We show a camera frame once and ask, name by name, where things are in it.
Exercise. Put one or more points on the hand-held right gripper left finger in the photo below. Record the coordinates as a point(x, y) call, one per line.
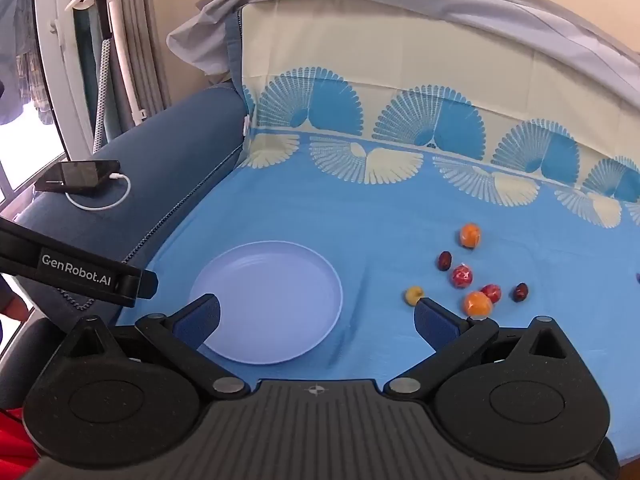
point(197, 322)

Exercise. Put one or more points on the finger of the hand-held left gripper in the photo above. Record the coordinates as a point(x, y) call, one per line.
point(140, 287)

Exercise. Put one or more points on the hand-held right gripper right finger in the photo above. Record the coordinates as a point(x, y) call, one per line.
point(437, 327)

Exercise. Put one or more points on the small yellow fruit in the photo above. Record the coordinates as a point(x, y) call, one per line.
point(414, 295)

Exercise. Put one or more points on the small red fruit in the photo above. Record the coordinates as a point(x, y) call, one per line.
point(461, 276)
point(492, 292)

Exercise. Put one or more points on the dark red jujube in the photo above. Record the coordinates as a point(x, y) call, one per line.
point(520, 292)
point(444, 261)

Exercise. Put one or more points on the pale blue plate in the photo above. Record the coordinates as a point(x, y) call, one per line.
point(270, 300)

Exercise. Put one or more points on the orange mandarin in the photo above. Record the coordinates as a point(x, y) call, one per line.
point(470, 235)
point(477, 304)

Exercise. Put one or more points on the black smartphone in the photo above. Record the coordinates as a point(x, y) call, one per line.
point(80, 176)

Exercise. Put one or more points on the blue fabric sofa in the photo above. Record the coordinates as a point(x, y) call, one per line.
point(170, 160)

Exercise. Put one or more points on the blue fan-print bedsheet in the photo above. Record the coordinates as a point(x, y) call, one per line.
point(375, 210)

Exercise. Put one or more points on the person's red garment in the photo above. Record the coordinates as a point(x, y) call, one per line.
point(12, 450)

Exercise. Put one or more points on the hanging clothes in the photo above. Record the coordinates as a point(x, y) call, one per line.
point(20, 50)

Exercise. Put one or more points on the white steamer stand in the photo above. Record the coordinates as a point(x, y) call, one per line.
point(122, 50)

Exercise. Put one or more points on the white window frame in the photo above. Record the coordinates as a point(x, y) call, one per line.
point(55, 60)

